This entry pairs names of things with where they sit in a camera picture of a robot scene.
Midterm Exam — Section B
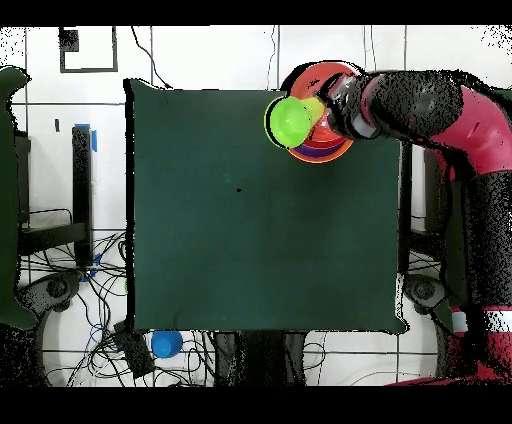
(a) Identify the green plastic bowl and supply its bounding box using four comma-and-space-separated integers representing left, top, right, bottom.
264, 95, 314, 150

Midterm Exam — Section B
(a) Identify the dark green tablecloth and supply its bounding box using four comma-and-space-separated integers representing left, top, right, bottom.
123, 78, 413, 335

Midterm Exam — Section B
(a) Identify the black floor cable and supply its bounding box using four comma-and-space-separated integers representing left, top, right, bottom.
130, 25, 174, 91

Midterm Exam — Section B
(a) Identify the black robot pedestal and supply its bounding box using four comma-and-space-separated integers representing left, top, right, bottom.
215, 331, 307, 388

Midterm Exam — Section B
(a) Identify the blue plastic cup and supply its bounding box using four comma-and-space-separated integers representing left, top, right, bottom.
150, 330, 184, 360

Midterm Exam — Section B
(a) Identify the green covered side table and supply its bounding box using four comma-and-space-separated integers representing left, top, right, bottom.
0, 65, 39, 331

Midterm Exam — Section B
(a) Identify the cable tangle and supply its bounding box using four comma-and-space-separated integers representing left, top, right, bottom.
19, 231, 327, 388

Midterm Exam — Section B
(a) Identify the black metal stand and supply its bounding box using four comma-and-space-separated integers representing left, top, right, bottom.
17, 124, 98, 269

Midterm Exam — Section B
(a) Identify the black office chair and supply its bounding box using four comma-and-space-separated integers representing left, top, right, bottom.
403, 273, 449, 315
19, 270, 85, 317

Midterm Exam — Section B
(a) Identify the purple plastic bowl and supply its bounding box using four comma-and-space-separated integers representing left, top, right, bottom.
293, 142, 349, 160

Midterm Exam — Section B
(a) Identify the black power adapter box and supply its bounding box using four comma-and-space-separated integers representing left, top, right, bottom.
113, 321, 156, 379

